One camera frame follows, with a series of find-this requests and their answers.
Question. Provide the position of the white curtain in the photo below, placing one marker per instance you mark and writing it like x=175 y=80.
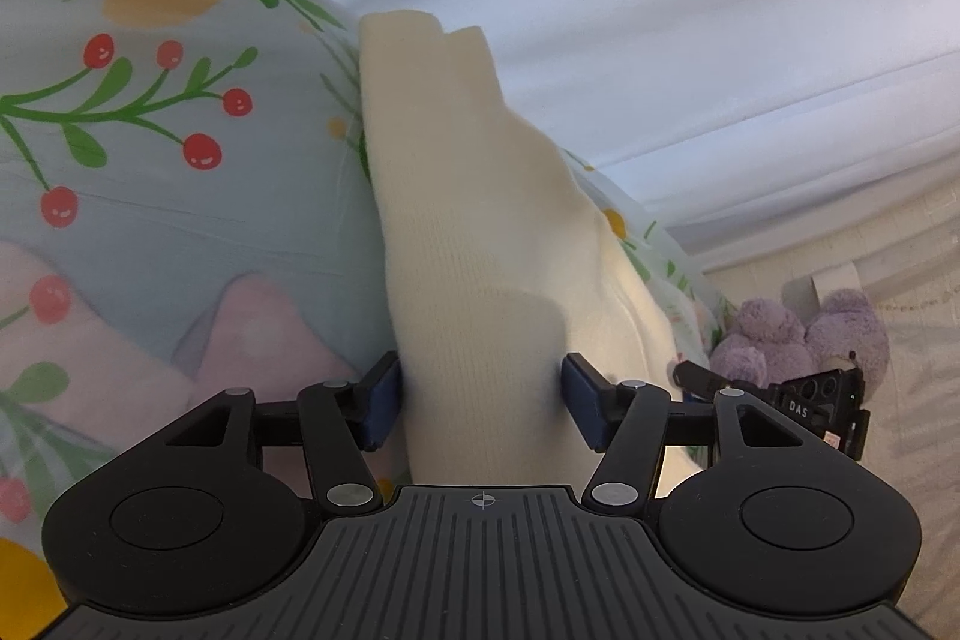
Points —
x=675 y=10

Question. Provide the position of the cream knit sweater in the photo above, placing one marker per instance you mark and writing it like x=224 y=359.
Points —
x=465 y=220

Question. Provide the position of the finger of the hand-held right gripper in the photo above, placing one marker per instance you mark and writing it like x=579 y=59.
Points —
x=697 y=377

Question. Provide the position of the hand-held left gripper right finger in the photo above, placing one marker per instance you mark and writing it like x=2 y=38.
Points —
x=582 y=400

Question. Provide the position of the floral printed bedsheet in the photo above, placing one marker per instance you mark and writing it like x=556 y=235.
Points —
x=165 y=175

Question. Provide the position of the purple plush toy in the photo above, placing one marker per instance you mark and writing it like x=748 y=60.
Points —
x=840 y=329

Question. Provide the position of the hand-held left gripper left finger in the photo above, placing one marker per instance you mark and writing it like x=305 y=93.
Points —
x=384 y=400

